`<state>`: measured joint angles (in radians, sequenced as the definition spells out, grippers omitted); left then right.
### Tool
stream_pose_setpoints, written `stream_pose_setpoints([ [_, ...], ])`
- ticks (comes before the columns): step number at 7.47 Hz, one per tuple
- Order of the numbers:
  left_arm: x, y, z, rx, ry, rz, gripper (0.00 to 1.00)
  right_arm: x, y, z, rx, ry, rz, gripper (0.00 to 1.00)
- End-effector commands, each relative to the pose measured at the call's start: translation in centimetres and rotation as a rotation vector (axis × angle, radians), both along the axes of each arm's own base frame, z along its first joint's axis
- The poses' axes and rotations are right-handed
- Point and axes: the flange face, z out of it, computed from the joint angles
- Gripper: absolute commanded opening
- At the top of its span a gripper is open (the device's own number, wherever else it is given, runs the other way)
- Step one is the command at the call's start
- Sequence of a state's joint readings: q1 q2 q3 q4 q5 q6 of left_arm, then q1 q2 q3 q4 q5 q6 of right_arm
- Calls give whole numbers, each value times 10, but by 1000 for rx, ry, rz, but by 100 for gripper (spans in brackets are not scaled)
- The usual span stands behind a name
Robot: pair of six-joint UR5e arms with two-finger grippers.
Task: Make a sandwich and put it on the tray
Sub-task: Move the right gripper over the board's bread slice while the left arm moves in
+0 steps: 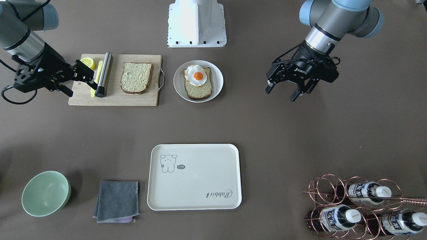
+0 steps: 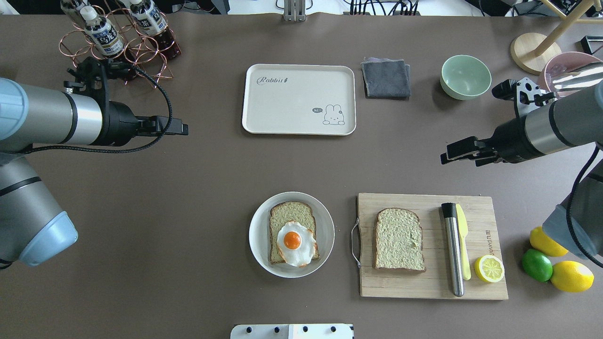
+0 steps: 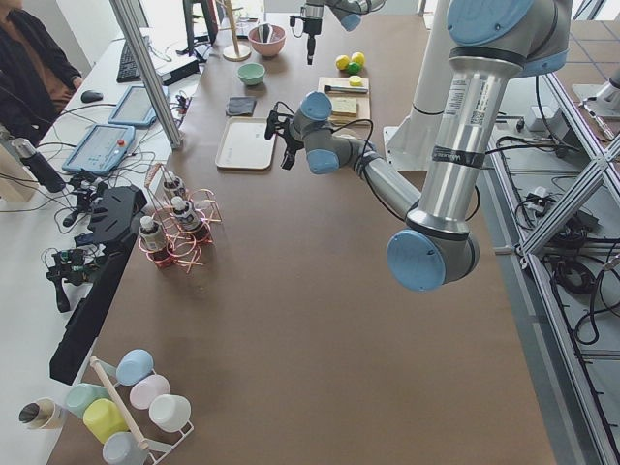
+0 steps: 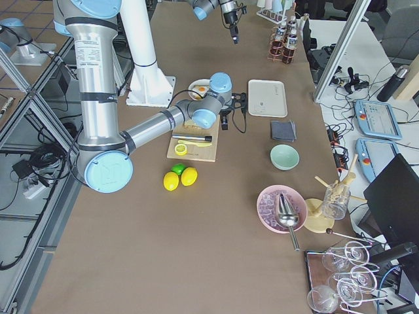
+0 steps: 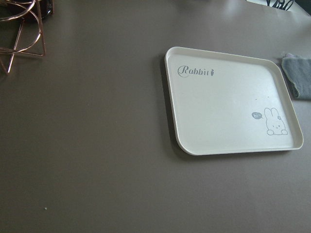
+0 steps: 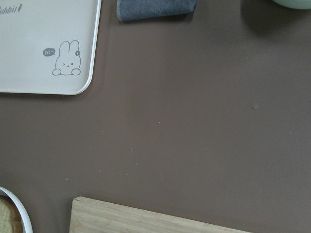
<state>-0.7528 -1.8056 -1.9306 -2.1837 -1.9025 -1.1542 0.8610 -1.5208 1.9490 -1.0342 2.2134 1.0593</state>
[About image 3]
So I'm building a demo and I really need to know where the bread sandwich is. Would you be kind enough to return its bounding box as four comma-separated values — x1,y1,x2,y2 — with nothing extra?
329,97,357,117

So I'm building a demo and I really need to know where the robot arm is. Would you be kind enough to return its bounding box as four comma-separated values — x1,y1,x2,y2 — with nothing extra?
265,1,572,292
290,0,385,65

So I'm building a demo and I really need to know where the pink bowl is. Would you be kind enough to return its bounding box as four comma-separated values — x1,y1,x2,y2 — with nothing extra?
248,23,286,57

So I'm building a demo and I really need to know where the steel scoop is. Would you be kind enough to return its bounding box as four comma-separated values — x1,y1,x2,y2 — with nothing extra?
257,22,274,44

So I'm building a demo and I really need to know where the copper wire bottle rack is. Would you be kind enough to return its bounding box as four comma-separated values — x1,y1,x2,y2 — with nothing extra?
138,162,222,272

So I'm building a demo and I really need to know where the cream rabbit tray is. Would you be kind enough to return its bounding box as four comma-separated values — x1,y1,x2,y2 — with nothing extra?
215,116,275,171

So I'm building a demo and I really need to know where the yellow lemon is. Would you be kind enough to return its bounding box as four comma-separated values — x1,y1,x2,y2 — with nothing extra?
335,55,351,71
351,51,365,67

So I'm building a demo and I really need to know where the seated person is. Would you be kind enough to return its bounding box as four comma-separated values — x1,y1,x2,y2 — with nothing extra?
1,1,83,145

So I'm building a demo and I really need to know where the mint cup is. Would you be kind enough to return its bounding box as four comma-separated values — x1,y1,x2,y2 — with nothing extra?
64,383,109,419

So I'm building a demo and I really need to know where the green lime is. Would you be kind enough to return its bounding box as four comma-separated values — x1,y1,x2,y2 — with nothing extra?
346,62,362,76

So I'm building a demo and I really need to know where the grey folded cloth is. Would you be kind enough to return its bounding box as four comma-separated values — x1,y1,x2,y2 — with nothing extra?
226,96,257,116

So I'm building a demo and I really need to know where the wooden cutting board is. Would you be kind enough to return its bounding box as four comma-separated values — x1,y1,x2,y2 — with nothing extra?
318,77,371,124

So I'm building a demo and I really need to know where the white cup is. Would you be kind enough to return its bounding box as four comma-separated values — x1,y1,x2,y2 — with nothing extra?
148,394,191,433

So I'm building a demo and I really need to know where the wooden mug tree stand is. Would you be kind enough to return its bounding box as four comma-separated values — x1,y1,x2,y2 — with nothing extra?
213,0,252,62

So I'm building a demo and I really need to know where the mint green bowl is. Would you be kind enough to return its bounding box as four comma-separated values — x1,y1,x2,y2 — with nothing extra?
237,63,265,86

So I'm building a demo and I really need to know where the dark drink bottle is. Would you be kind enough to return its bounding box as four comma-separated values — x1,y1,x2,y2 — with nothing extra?
164,176,186,201
139,215,167,252
170,197,202,232

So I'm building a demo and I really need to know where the grey blue cup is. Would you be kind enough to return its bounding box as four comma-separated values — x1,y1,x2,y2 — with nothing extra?
102,432,147,465

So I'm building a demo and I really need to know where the blue teach pendant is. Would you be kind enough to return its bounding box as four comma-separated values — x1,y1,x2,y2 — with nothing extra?
108,85,157,129
62,124,136,175

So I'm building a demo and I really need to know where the black computer mouse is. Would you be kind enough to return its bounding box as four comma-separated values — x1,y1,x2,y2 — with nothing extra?
80,90,104,104

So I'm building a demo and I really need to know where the yellow cup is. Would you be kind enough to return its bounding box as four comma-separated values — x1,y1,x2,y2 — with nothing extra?
82,398,129,444

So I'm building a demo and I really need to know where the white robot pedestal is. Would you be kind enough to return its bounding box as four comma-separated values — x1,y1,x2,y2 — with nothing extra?
384,0,454,171

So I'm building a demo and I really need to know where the pink cup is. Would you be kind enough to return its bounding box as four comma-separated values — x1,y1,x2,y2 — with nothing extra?
130,374,171,410

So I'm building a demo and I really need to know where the black monitor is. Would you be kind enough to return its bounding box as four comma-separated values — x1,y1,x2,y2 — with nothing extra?
49,185,147,386

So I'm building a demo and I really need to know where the white wire cup rack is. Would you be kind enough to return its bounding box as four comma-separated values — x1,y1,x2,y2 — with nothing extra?
89,356,194,464

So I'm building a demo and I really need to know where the half lemon slice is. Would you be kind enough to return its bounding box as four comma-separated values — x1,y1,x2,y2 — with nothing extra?
349,76,363,87

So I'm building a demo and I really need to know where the black water bottle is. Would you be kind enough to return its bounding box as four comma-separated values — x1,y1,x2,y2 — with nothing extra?
11,138,66,193

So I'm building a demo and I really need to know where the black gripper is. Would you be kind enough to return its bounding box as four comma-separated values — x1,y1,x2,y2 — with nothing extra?
303,17,322,65
281,118,304,170

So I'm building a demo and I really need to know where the black keyboard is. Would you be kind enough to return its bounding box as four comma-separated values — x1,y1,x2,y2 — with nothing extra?
116,42,140,83

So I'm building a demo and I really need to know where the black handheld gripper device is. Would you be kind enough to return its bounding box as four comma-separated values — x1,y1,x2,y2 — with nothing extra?
46,249,107,313

